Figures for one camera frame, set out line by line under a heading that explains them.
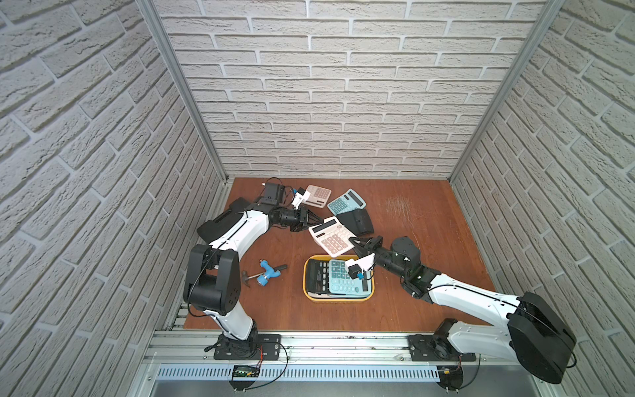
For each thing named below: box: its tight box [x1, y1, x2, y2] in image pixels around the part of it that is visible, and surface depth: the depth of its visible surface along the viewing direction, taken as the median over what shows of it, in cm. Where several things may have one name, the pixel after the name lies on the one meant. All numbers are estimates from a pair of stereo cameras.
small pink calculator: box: [303, 184, 332, 209], surface depth 112 cm
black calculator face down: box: [335, 208, 375, 237], surface depth 102 cm
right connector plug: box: [436, 365, 464, 394], surface depth 72 cm
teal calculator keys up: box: [327, 187, 368, 216], surface depth 109 cm
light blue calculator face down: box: [328, 258, 373, 297], surface depth 81 cm
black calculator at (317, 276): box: [305, 258, 330, 295], surface depth 84 cm
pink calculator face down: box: [308, 215, 358, 258], surface depth 79 cm
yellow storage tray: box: [302, 253, 376, 303], surface depth 82 cm
